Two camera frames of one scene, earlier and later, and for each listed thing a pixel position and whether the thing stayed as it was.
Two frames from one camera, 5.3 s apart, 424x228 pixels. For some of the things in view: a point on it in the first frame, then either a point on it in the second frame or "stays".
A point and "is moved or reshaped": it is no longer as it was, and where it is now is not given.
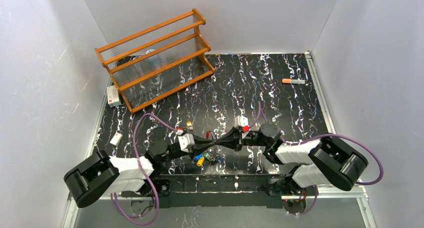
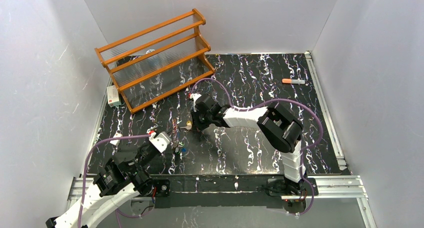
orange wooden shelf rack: [152, 63] stays
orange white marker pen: [293, 81] stays
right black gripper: [238, 139] to [197, 119]
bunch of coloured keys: [210, 155] is moved or reshaped
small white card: [116, 138] stays
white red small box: [113, 98] stays
